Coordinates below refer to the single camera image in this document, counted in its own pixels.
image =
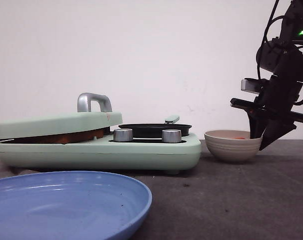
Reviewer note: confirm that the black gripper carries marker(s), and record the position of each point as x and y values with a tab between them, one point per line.
277	95

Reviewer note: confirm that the breakfast maker hinged lid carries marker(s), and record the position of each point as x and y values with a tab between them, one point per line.
94	111

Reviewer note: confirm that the white bread slice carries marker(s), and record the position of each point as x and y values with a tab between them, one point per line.
99	133
55	139

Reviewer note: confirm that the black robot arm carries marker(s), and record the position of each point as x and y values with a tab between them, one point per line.
283	31

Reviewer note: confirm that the pink cooked shrimp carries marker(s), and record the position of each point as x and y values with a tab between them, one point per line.
238	138

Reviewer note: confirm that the mint green breakfast maker base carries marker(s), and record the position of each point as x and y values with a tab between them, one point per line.
105	154

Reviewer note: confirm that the beige ceramic bowl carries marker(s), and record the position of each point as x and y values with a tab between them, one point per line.
221	145

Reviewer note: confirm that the right silver control knob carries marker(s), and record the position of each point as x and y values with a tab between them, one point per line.
171	136

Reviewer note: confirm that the silver control knob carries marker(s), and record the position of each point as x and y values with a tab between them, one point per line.
171	136
123	135

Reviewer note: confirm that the black round frying pan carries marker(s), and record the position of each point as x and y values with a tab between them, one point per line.
154	130

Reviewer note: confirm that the left silver control knob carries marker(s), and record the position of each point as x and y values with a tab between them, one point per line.
123	135

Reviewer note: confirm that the blue plastic plate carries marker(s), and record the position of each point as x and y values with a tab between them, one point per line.
72	205

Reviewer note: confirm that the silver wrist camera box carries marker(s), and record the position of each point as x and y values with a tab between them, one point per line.
251	85

